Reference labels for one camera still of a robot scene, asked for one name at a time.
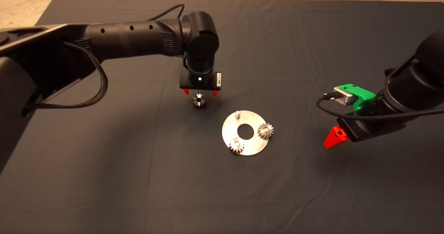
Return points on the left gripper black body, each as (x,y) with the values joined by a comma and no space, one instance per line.
(216,81)

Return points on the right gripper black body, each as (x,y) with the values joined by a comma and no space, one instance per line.
(371,130)

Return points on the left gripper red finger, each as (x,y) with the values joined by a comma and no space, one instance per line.
(215,93)
(186,91)

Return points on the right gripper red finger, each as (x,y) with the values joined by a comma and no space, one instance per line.
(334,138)

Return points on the small steel planetary gear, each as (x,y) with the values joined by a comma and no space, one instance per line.
(199,102)
(269,133)
(237,146)

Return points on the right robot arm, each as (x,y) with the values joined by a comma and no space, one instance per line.
(416,85)

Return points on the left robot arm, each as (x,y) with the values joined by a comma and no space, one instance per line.
(121,40)

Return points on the round metal carrier plate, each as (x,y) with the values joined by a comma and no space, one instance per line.
(249,148)

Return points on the long black braided sleeve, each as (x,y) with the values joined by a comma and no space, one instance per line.
(103,85)

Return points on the dark grey table cloth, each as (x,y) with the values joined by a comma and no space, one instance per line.
(249,192)

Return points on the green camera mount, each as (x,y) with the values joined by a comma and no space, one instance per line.
(360,93)

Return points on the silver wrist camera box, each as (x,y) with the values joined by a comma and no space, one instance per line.
(343,96)

